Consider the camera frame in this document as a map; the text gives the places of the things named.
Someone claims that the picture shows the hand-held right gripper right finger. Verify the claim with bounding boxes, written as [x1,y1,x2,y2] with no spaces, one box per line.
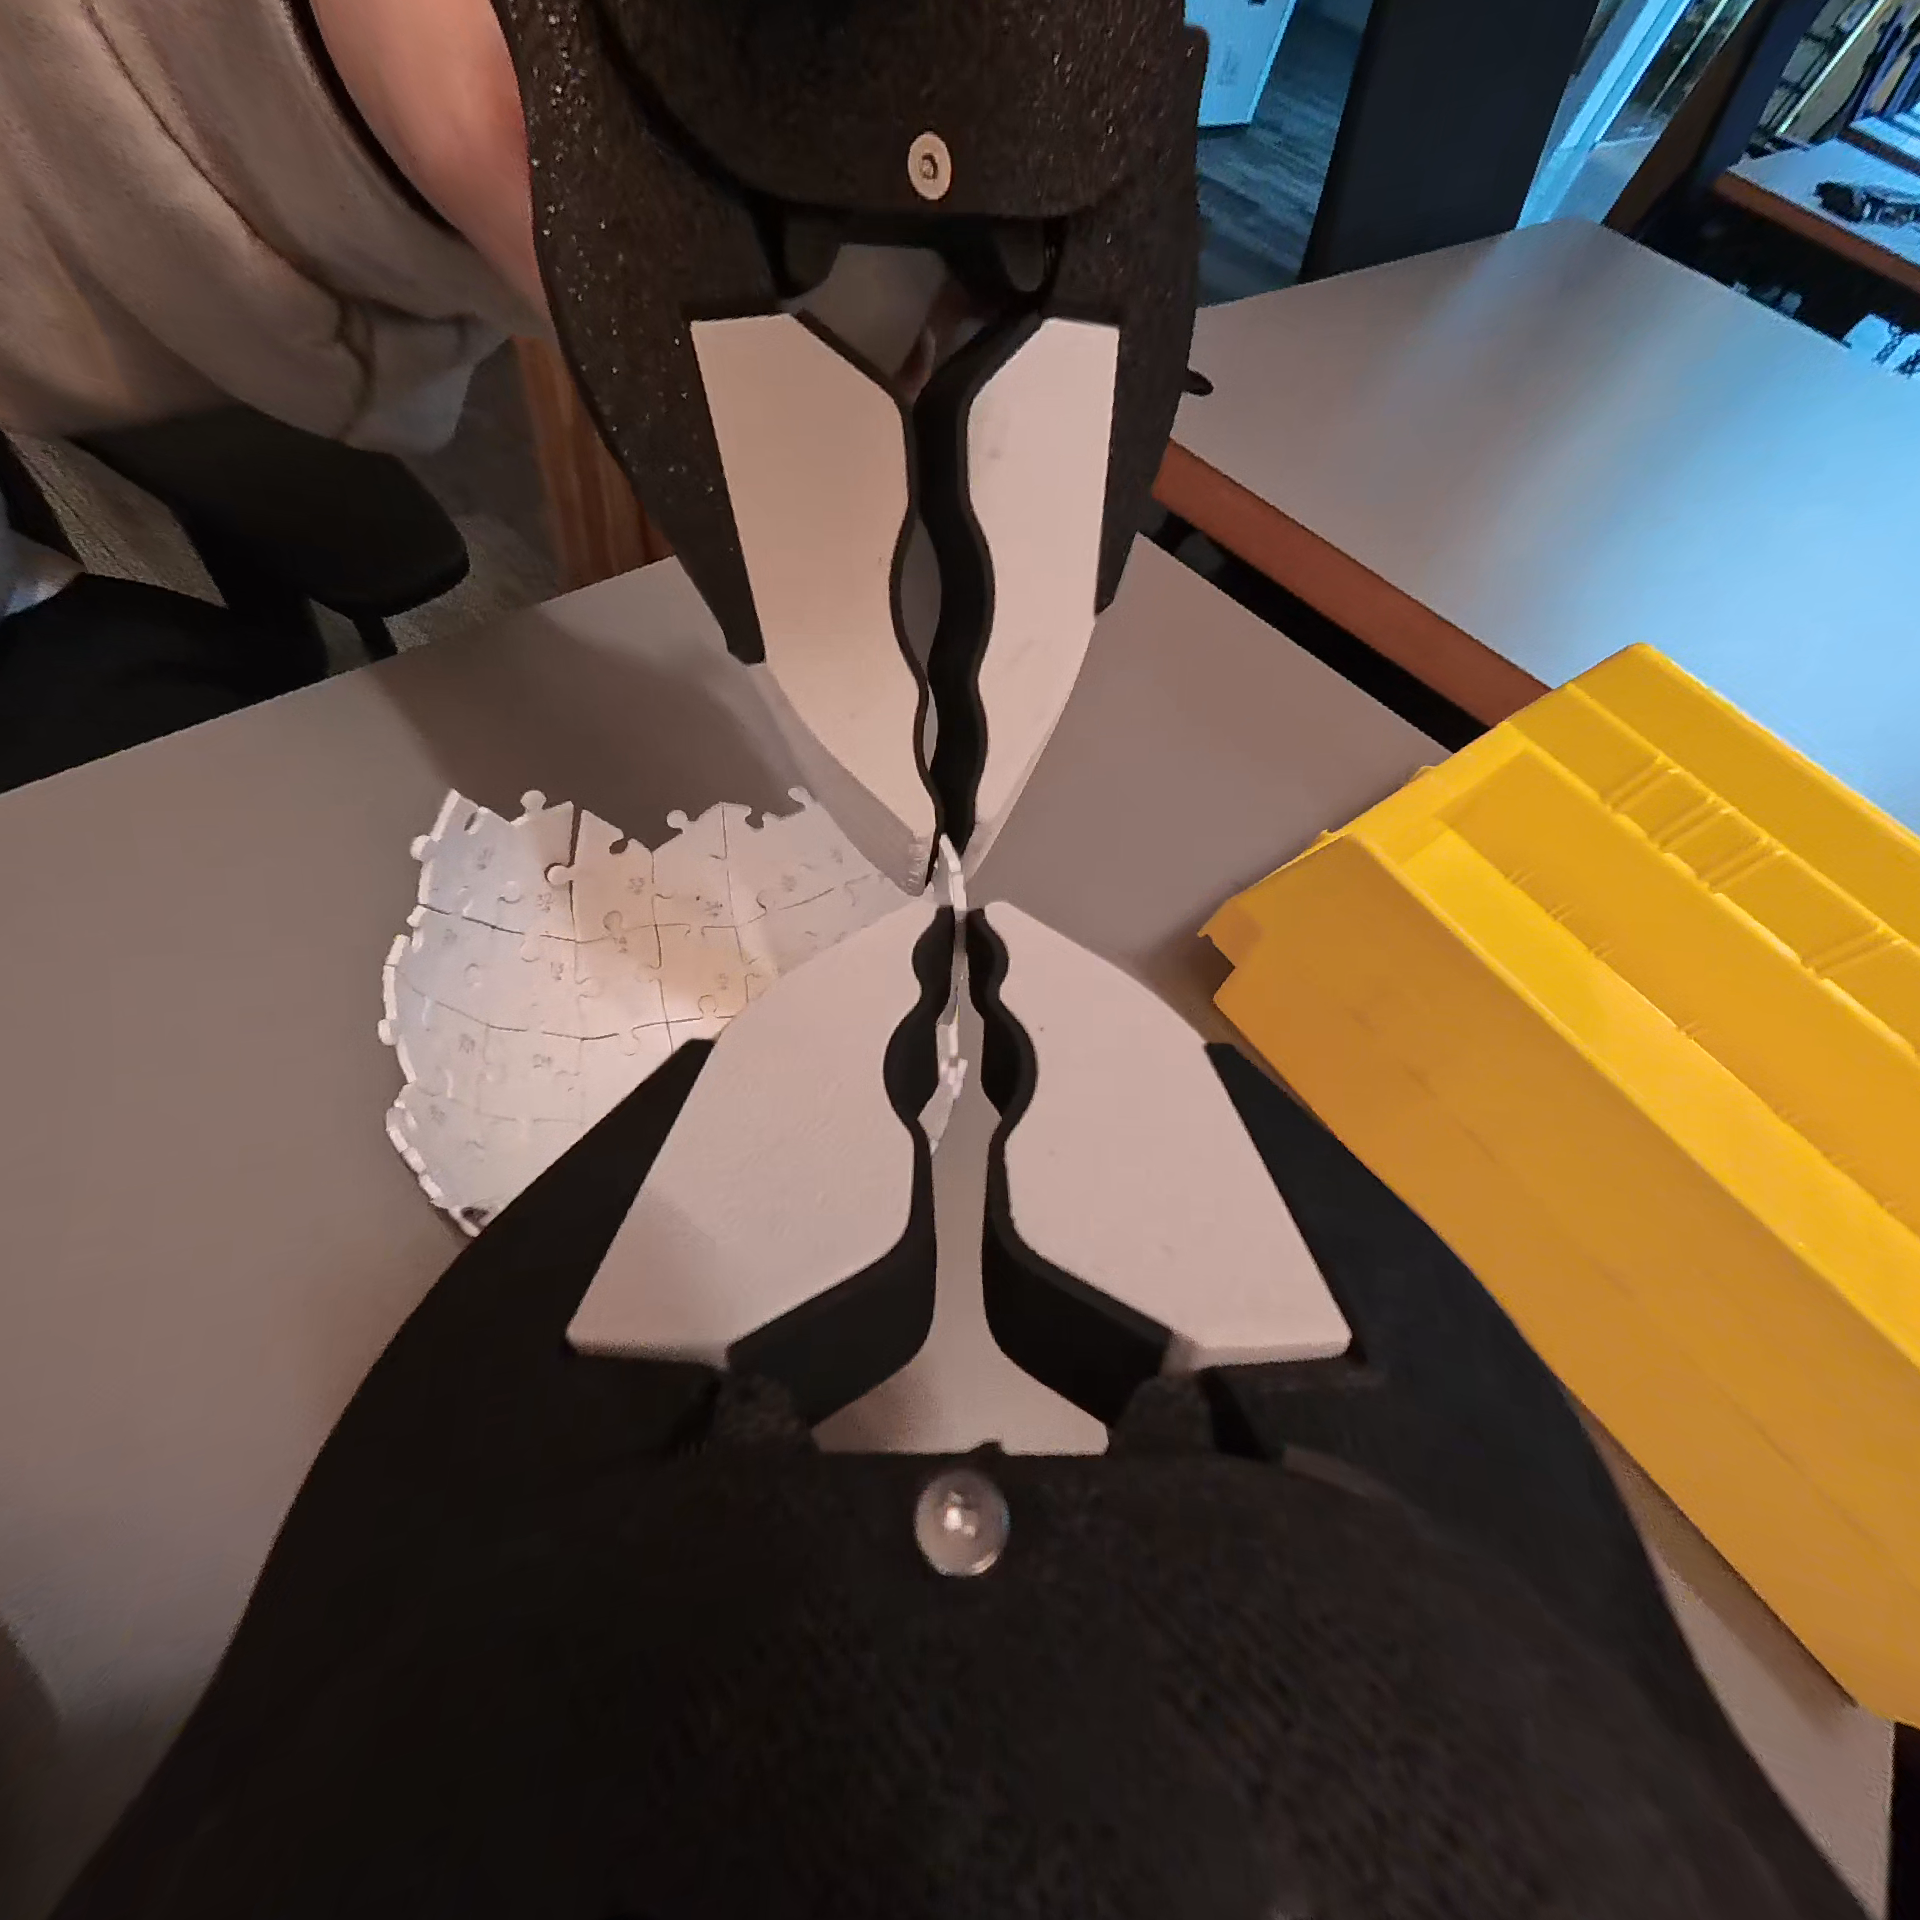
[967,909,1355,1432]

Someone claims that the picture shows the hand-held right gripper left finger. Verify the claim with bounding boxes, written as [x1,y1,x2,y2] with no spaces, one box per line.
[566,902,962,1425]

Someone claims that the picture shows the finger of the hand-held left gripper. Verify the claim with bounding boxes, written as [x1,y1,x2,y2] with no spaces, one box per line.
[915,311,1122,890]
[690,311,947,898]

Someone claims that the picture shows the white puzzle ball shell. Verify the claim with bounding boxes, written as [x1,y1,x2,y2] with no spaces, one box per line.
[376,786,970,1239]

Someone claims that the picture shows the person's left forearm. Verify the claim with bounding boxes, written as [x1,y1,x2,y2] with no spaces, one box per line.
[317,0,560,338]

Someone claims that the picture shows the white table with wooden edge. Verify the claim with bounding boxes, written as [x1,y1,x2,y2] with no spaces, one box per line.
[1151,217,1920,835]

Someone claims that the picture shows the yellow plastic bin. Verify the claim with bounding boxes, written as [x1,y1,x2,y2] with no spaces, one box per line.
[1200,646,1920,1729]

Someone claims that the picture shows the black office chair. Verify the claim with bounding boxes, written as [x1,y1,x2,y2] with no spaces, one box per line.
[67,408,474,664]

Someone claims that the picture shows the dark pillar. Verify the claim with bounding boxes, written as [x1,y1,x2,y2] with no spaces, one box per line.
[1303,0,1607,285]

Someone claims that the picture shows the person in beige shirt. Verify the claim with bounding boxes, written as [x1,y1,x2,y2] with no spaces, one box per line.
[0,0,549,453]

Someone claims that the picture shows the person's dark pants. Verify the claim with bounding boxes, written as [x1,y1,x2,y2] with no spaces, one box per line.
[0,569,335,794]

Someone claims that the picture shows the background desk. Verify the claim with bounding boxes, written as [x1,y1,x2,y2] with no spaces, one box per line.
[1709,135,1920,302]

